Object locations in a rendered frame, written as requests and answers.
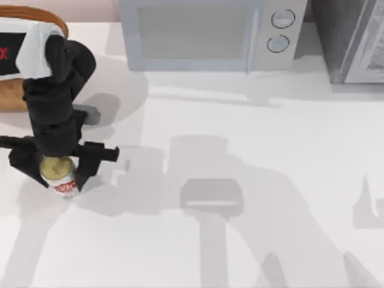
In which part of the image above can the red and white can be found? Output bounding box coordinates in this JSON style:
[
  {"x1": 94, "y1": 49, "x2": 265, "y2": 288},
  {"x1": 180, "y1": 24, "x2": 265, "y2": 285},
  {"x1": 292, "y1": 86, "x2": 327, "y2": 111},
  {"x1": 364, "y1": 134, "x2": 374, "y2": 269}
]
[{"x1": 38, "y1": 155, "x2": 81, "y2": 199}]

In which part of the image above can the brown woven basket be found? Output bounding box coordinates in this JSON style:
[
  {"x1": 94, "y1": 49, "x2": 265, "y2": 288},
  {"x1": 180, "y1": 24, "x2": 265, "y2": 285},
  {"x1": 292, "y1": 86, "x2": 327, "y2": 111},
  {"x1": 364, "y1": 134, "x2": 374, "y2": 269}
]
[{"x1": 0, "y1": 5, "x2": 70, "y2": 113}]

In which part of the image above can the pale microwave door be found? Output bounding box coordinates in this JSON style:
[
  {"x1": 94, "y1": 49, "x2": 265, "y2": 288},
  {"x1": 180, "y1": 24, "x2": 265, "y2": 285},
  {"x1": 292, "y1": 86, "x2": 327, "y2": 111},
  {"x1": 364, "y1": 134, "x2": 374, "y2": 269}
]
[{"x1": 118, "y1": 0, "x2": 256, "y2": 72}]

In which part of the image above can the pale microwave oven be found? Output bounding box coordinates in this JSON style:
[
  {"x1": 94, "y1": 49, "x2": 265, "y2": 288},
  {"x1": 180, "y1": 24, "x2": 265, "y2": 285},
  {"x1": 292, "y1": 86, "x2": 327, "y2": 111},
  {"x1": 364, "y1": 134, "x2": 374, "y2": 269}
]
[{"x1": 117, "y1": 0, "x2": 308, "y2": 73}]

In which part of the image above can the round microwave knob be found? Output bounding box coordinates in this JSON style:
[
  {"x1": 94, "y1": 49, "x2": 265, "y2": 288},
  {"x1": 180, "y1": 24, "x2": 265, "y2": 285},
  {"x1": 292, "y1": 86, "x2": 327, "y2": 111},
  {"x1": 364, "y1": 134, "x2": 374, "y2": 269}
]
[
  {"x1": 271, "y1": 8, "x2": 296, "y2": 30},
  {"x1": 266, "y1": 34, "x2": 290, "y2": 55}
]

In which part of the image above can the microwave door handle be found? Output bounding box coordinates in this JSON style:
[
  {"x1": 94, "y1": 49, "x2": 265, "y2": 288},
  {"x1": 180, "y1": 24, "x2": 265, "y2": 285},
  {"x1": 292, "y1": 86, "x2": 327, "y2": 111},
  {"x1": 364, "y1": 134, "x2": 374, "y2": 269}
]
[{"x1": 247, "y1": 7, "x2": 260, "y2": 74}]

